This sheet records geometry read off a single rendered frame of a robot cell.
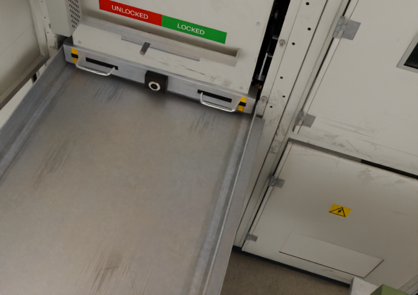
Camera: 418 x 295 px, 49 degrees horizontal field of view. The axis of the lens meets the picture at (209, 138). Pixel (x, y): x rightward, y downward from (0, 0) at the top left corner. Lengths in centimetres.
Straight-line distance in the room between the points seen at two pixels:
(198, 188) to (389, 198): 62
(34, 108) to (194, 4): 50
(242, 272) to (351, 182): 74
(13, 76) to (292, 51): 74
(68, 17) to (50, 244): 50
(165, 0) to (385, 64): 51
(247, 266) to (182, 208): 93
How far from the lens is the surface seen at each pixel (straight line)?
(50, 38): 135
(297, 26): 106
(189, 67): 120
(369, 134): 124
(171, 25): 113
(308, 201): 152
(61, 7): 109
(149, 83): 123
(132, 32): 113
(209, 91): 122
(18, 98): 160
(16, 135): 122
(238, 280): 194
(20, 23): 130
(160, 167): 113
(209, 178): 113
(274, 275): 198
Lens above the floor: 179
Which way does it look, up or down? 52 degrees down
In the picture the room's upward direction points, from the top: 12 degrees clockwise
